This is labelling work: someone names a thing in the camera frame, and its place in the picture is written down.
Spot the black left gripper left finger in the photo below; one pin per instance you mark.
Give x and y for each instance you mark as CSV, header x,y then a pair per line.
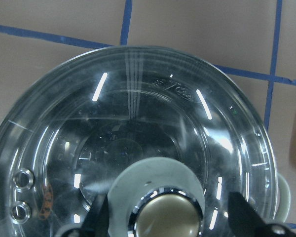
x,y
96,222

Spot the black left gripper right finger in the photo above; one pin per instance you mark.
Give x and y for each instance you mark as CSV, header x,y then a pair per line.
x,y
245,222

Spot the glass pot lid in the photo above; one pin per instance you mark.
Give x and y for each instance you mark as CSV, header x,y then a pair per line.
x,y
131,123

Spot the pale green electric pot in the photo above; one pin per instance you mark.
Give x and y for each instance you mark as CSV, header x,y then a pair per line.
x,y
283,199

